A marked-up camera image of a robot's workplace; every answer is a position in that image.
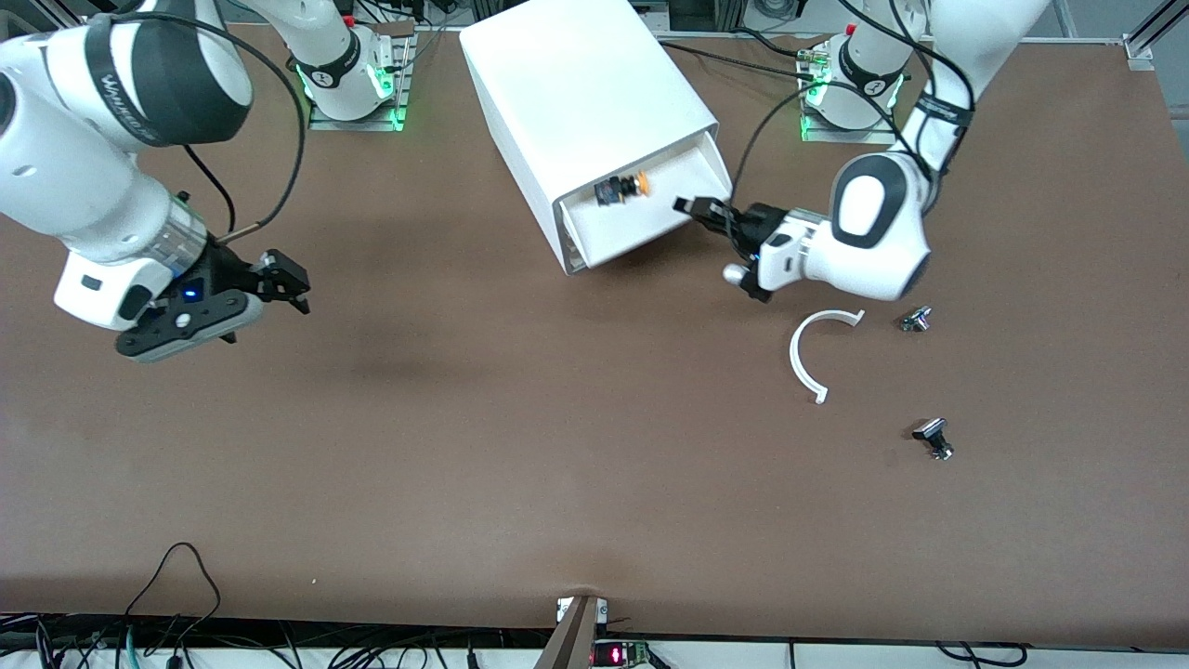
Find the device with red display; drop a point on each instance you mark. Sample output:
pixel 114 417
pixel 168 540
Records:
pixel 613 655

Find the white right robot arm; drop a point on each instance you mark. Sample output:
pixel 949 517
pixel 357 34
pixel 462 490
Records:
pixel 74 167

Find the brown camera mount post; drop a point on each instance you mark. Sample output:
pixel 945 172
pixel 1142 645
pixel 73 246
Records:
pixel 571 641

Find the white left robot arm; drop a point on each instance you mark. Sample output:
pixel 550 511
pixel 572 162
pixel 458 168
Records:
pixel 873 232

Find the aluminium frame profile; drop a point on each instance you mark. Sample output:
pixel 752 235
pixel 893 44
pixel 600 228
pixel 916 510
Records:
pixel 1147 42

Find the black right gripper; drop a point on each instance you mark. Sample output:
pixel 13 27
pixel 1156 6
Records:
pixel 229 270

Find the orange mushroom push button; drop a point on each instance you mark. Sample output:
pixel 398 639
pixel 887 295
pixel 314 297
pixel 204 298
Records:
pixel 613 192

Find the black and silver switch part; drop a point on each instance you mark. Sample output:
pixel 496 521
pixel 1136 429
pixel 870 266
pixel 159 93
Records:
pixel 932 432

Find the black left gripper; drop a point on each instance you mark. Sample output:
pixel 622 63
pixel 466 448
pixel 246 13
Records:
pixel 762 223

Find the small silver metal fitting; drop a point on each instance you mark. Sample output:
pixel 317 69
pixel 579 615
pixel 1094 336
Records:
pixel 915 321

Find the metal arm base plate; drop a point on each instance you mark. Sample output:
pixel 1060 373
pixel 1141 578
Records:
pixel 850 136
pixel 353 124

